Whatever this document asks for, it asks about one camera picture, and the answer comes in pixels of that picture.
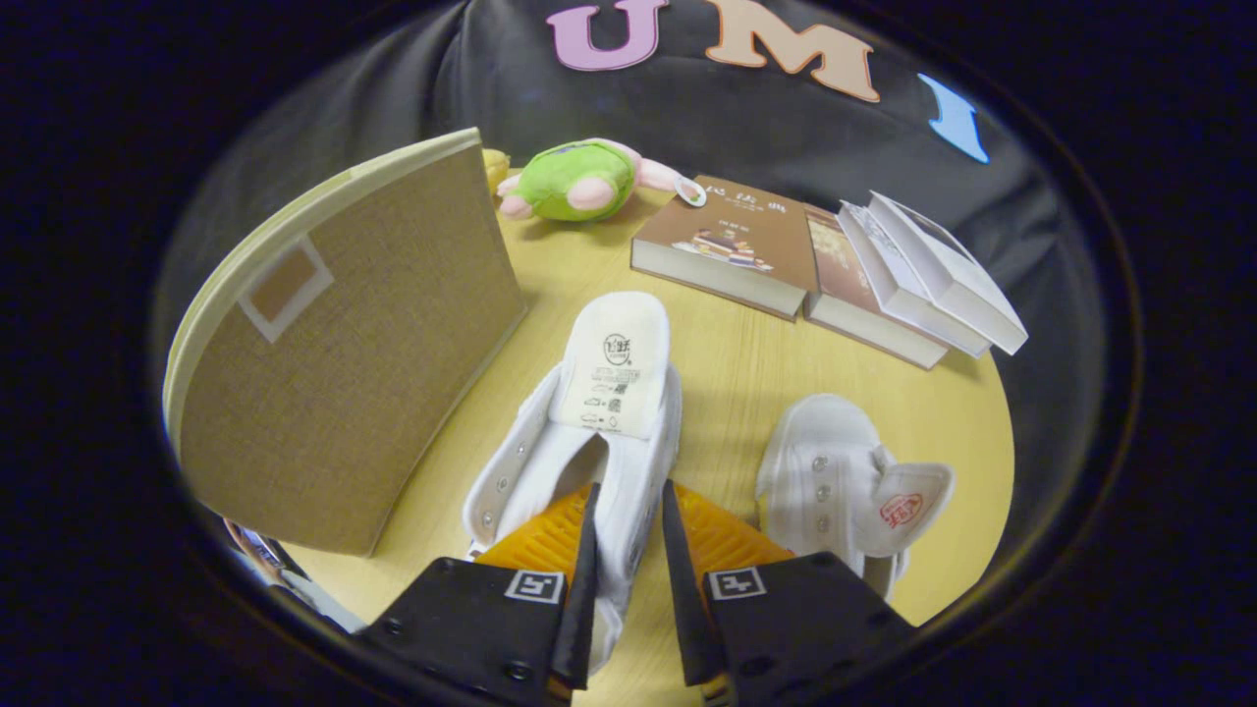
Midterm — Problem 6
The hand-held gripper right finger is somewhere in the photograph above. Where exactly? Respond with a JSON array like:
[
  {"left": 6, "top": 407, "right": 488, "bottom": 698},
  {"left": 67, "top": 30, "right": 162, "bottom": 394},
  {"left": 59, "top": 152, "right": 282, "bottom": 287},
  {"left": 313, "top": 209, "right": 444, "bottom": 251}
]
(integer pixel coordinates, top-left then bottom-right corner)
[{"left": 660, "top": 479, "right": 919, "bottom": 707}]

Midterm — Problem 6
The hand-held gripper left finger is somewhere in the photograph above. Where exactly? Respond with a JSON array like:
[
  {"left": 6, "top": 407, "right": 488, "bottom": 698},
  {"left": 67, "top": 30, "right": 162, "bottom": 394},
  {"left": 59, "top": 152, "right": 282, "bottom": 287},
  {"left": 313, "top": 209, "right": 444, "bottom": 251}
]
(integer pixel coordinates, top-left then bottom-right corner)
[{"left": 355, "top": 481, "right": 602, "bottom": 707}]

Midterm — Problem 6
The white canvas shoe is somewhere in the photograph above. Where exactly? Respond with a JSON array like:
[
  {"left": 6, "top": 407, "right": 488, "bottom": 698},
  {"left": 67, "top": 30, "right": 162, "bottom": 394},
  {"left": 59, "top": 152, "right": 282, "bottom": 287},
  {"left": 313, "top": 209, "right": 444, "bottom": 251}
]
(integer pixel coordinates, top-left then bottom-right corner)
[
  {"left": 462, "top": 291, "right": 683, "bottom": 674},
  {"left": 754, "top": 393, "right": 956, "bottom": 602}
]

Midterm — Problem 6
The beige fabric storage box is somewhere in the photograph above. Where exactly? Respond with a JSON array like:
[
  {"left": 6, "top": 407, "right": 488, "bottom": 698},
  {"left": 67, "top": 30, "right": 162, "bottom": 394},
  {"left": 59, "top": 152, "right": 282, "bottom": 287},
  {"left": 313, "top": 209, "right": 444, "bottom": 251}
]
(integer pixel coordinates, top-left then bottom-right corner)
[{"left": 162, "top": 128, "right": 529, "bottom": 559}]

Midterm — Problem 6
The dark brown book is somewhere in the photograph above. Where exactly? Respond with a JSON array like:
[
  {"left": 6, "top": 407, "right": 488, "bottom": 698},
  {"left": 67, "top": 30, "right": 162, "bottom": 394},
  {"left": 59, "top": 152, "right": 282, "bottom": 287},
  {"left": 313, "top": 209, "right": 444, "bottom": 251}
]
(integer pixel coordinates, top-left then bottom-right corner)
[{"left": 803, "top": 204, "right": 949, "bottom": 371}]

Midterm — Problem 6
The brown book with cake print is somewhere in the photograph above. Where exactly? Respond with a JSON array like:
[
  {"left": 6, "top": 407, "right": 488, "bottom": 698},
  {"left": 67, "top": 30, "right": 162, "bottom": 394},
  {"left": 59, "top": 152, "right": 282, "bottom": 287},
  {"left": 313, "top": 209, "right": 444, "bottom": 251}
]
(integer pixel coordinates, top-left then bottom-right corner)
[{"left": 630, "top": 175, "right": 821, "bottom": 323}]

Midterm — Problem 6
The white book with patterned cover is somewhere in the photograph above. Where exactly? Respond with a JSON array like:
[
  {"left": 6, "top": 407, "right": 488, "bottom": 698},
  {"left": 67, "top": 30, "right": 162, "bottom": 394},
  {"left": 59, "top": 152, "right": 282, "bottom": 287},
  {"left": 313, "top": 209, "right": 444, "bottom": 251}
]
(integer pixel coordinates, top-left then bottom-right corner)
[{"left": 837, "top": 201, "right": 993, "bottom": 359}]

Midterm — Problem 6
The green and pink plush toy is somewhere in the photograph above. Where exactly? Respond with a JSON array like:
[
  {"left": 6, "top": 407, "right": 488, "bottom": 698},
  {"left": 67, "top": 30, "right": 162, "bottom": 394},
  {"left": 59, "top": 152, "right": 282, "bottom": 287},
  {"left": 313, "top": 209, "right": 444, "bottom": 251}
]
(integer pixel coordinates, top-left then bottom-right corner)
[{"left": 496, "top": 137, "right": 708, "bottom": 223}]

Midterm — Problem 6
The white book with dark picture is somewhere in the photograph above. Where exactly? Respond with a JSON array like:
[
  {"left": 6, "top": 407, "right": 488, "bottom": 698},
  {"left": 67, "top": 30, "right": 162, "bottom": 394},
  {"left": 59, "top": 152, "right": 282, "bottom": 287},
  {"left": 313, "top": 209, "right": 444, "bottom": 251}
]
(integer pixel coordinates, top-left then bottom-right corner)
[{"left": 866, "top": 190, "right": 1029, "bottom": 356}]

